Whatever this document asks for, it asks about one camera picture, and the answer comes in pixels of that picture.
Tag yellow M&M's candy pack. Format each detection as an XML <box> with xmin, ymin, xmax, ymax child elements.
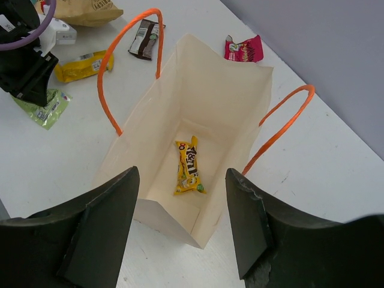
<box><xmin>174</xmin><ymin>136</ymin><xmax>206</xmax><ymax>195</ymax></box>

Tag tan chips bag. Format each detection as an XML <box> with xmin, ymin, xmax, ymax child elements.
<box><xmin>54</xmin><ymin>0</ymin><xmax>124</xmax><ymax>27</ymax></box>

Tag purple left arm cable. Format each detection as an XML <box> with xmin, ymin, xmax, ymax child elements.
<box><xmin>0</xmin><ymin>0</ymin><xmax>57</xmax><ymax>51</ymax></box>

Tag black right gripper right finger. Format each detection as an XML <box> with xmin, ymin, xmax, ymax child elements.
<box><xmin>226</xmin><ymin>168</ymin><xmax>383</xmax><ymax>287</ymax></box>

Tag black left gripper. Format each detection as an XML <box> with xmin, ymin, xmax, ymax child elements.
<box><xmin>1</xmin><ymin>1</ymin><xmax>58</xmax><ymax>107</ymax></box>

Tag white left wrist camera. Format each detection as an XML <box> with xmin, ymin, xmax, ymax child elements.
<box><xmin>36</xmin><ymin>17</ymin><xmax>77</xmax><ymax>56</ymax></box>

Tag brown chocolate bar wrapper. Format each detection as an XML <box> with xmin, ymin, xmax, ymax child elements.
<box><xmin>128</xmin><ymin>19</ymin><xmax>160</xmax><ymax>61</ymax></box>

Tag red snack packet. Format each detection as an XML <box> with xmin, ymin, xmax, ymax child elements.
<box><xmin>224</xmin><ymin>35</ymin><xmax>264</xmax><ymax>63</ymax></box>

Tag yellow snack bar wrapper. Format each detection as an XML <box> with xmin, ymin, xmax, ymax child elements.
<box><xmin>53</xmin><ymin>50</ymin><xmax>106</xmax><ymax>83</ymax></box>

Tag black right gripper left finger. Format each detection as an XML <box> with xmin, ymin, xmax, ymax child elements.
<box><xmin>1</xmin><ymin>167</ymin><xmax>140</xmax><ymax>287</ymax></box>

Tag light green snack packet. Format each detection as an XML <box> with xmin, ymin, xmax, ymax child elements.
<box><xmin>14</xmin><ymin>89</ymin><xmax>72</xmax><ymax>130</ymax></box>

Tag beige paper bag orange handles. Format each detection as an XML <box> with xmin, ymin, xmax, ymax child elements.
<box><xmin>92</xmin><ymin>8</ymin><xmax>316</xmax><ymax>250</ymax></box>

